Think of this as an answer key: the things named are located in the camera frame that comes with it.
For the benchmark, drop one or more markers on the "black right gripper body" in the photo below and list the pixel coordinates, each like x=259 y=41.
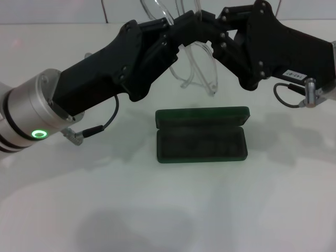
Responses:
x=288 y=52

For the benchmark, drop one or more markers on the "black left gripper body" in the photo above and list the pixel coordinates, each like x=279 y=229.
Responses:
x=92 y=78

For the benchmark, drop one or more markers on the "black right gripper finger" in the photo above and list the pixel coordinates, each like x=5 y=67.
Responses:
x=231 y=52
x=231 y=18

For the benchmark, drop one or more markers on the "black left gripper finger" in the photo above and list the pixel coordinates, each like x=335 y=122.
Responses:
x=186 y=23
x=194 y=35

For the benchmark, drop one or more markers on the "clear plastic glasses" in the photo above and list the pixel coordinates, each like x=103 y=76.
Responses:
x=214 y=76

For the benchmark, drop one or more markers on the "green glasses case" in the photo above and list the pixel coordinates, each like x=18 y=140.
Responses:
x=202 y=144

